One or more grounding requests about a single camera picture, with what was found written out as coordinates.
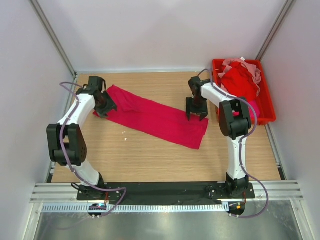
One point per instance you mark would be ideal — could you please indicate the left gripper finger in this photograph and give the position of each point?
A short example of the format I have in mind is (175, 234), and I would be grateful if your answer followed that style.
(102, 114)
(113, 107)

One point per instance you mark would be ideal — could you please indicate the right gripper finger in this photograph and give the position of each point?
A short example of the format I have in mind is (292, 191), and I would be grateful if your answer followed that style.
(203, 115)
(188, 114)

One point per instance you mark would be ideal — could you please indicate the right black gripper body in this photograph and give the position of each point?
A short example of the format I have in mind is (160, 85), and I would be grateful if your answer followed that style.
(196, 105)

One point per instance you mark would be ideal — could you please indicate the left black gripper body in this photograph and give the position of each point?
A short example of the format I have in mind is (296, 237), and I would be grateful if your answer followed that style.
(106, 104)

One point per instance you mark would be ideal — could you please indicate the crimson t shirt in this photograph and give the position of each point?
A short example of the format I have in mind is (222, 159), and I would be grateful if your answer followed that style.
(158, 120)

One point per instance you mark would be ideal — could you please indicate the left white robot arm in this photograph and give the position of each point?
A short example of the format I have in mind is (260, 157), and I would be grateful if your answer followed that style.
(66, 143)

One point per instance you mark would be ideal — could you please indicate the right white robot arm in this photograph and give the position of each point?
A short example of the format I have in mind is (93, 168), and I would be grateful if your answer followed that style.
(234, 123)

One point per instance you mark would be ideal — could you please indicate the red t shirt in bin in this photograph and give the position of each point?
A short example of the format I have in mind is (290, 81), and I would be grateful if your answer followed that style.
(238, 82)

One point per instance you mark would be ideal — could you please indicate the magenta t shirt in bin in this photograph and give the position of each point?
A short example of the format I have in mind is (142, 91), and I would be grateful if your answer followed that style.
(256, 109)

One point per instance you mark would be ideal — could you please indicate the red plastic bin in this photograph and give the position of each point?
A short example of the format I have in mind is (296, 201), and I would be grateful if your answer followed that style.
(264, 100)

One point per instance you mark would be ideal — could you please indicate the pink t shirt in bin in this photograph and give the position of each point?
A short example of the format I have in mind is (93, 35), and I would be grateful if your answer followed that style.
(252, 69)

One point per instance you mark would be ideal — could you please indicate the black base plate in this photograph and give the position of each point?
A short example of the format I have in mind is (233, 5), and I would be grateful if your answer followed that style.
(164, 193)

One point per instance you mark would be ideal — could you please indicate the left corner aluminium post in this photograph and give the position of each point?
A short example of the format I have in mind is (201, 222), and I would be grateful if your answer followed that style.
(52, 35)

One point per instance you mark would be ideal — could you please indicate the corner aluminium post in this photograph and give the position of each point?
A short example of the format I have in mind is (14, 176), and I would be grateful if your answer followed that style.
(52, 35)
(280, 19)

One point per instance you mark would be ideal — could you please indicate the slotted cable duct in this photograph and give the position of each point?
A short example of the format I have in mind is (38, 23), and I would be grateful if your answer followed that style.
(100, 208)

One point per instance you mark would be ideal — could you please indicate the aluminium frame rail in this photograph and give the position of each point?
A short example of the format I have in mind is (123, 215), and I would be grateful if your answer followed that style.
(278, 190)

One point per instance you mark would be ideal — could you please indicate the right corner aluminium post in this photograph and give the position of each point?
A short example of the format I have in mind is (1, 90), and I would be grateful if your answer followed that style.
(280, 19)

